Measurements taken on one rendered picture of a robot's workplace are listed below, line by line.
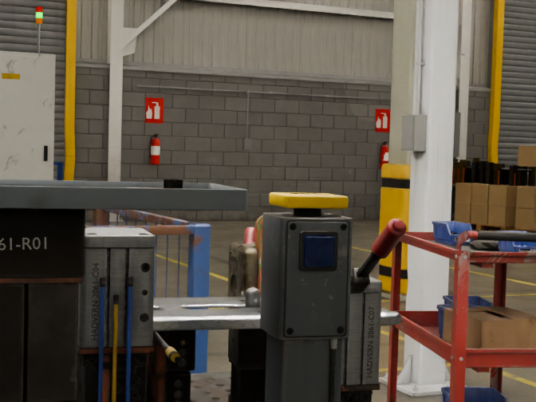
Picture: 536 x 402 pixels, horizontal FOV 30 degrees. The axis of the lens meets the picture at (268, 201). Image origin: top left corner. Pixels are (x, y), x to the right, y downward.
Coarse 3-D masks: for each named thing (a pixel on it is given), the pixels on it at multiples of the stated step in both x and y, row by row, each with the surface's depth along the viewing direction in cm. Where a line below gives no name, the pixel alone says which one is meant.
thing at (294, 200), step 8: (272, 192) 95; (280, 192) 95; (288, 192) 96; (296, 192) 96; (272, 200) 95; (280, 200) 92; (288, 200) 90; (296, 200) 90; (304, 200) 91; (312, 200) 91; (320, 200) 91; (328, 200) 91; (336, 200) 92; (344, 200) 92; (296, 208) 93; (304, 208) 91; (312, 208) 91; (320, 208) 91; (328, 208) 92; (336, 208) 92; (344, 208) 92
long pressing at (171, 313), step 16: (160, 304) 127; (176, 304) 128; (192, 304) 128; (208, 304) 128; (224, 304) 129; (240, 304) 129; (160, 320) 115; (176, 320) 116; (192, 320) 116; (208, 320) 117; (224, 320) 117; (240, 320) 118; (256, 320) 118; (384, 320) 123; (400, 320) 125
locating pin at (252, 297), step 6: (252, 288) 128; (246, 294) 127; (252, 294) 127; (258, 294) 127; (246, 300) 127; (252, 300) 127; (258, 300) 127; (246, 306) 127; (252, 306) 127; (258, 306) 128
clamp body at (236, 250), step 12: (240, 252) 144; (252, 252) 141; (240, 264) 144; (252, 264) 141; (228, 276) 151; (240, 276) 144; (252, 276) 141; (228, 288) 151; (240, 288) 144; (228, 396) 151
